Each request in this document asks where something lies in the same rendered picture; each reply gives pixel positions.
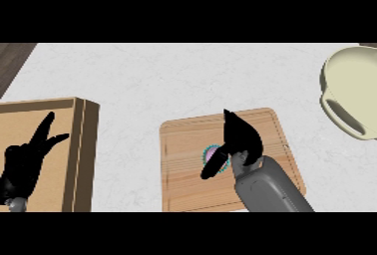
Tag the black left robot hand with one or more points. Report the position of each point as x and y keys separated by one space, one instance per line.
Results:
x=22 y=162

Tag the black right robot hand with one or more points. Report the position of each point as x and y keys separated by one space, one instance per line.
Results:
x=239 y=136

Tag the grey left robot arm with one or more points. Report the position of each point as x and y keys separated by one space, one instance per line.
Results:
x=16 y=204

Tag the pink cupcake with teal wrapper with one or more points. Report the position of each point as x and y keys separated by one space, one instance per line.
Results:
x=210 y=154

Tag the wooden cutting board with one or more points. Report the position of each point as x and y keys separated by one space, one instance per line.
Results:
x=195 y=159

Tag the open wooden drawer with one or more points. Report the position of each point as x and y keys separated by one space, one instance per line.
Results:
x=53 y=156

